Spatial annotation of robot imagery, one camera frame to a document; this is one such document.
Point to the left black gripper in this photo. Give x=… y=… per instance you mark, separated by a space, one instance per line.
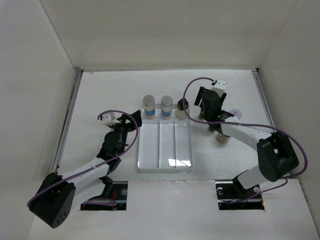
x=122 y=120

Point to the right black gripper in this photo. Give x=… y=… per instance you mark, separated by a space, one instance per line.
x=199 y=96

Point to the silver-lid blue-label shaker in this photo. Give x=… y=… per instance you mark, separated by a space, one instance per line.
x=149 y=106
x=166 y=107

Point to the black-lid white spice jar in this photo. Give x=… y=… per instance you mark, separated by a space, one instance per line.
x=181 y=107

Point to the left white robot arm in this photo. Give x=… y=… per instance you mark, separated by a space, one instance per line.
x=58 y=194

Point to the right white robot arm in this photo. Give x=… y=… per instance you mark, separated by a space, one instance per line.
x=276 y=156

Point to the small black-lid spice bottle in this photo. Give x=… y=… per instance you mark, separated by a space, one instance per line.
x=201 y=115

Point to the red-label white-lid jar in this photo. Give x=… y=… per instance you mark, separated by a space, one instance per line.
x=236 y=112

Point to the clear plastic organizer tray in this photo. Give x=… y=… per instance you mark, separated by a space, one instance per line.
x=165 y=145

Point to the black-lid tan spice jar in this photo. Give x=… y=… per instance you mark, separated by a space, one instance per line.
x=222 y=139

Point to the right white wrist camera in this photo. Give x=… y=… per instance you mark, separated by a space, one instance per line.
x=219 y=86

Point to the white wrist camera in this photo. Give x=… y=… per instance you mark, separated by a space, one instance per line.
x=219 y=86
x=107 y=119

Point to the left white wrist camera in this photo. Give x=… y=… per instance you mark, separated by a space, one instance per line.
x=107 y=119

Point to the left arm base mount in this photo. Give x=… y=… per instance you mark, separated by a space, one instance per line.
x=112 y=198

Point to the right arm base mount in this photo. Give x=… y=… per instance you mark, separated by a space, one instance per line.
x=232 y=196

